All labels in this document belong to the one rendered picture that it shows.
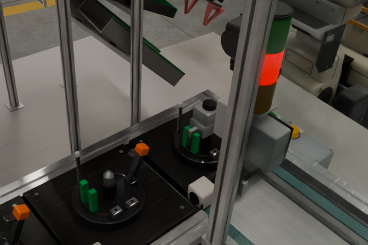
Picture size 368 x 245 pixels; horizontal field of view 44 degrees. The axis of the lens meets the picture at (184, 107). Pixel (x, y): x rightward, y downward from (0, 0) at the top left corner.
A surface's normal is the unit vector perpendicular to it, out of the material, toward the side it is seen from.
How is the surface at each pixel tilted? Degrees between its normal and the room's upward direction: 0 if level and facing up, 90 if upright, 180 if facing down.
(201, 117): 90
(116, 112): 0
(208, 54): 0
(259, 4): 90
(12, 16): 1
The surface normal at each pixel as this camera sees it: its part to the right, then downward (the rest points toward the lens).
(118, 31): 0.53, 0.54
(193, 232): 0.07, -0.80
